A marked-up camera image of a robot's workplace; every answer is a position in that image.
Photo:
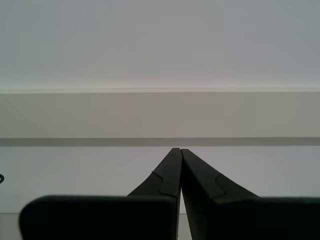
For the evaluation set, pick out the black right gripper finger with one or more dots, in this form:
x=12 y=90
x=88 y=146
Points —
x=250 y=217
x=100 y=217

